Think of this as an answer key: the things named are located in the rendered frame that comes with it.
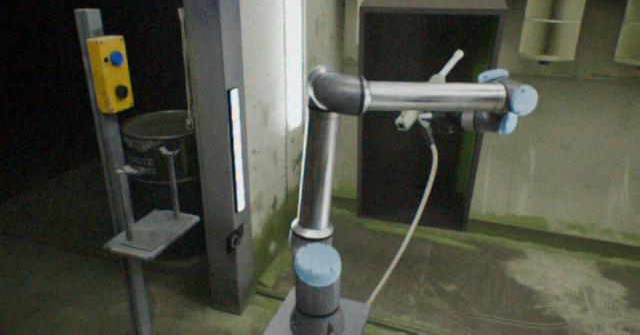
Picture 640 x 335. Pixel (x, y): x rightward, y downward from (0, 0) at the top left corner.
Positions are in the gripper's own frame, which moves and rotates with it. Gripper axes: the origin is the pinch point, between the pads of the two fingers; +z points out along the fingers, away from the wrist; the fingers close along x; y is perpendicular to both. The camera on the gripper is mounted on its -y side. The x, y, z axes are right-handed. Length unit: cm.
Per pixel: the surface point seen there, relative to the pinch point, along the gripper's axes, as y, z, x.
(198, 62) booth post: -45, 85, -25
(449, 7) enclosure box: -19.7, 1.2, 43.1
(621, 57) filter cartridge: 91, -25, 160
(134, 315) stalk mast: 22, 89, -120
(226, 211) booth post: 22, 89, -58
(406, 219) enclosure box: 87, 42, 5
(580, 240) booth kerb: 177, -15, 80
